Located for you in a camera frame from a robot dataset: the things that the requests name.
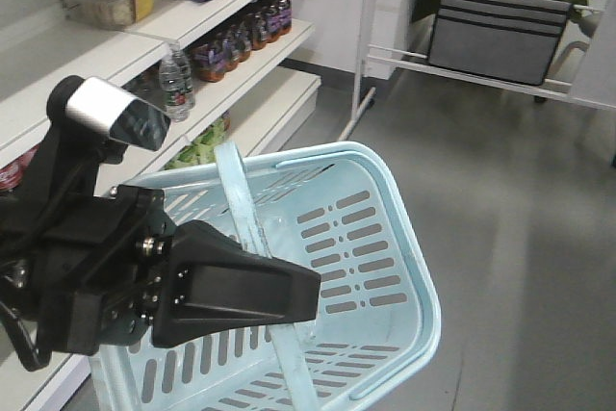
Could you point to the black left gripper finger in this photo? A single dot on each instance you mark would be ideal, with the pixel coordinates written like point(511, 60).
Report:
point(212, 285)

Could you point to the grey fabric bag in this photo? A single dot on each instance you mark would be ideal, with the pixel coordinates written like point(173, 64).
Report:
point(508, 40)

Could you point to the clear water bottle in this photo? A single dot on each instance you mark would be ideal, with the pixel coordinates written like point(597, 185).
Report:
point(176, 83)

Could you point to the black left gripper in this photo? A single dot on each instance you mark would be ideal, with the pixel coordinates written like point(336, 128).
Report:
point(83, 276)

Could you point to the white metal shelf unit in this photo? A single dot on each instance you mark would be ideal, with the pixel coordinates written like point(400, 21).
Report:
point(41, 44)

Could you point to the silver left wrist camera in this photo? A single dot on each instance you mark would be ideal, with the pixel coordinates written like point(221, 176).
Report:
point(117, 114)

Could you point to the white metal rack cart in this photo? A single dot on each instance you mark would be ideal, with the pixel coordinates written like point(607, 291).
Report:
point(561, 50)

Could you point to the light blue plastic basket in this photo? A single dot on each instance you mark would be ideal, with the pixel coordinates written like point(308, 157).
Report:
point(332, 208)

